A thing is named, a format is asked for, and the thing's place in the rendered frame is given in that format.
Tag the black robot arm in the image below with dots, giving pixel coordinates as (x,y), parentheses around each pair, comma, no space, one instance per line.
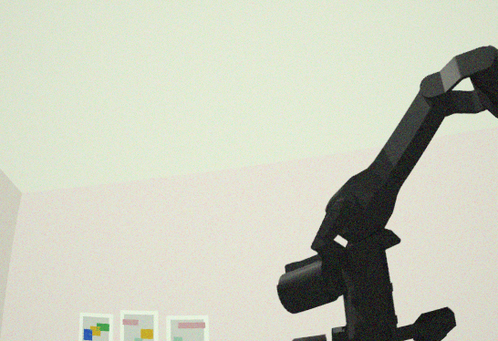
(360,210)

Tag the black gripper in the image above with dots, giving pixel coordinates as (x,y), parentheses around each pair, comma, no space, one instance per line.
(370,316)

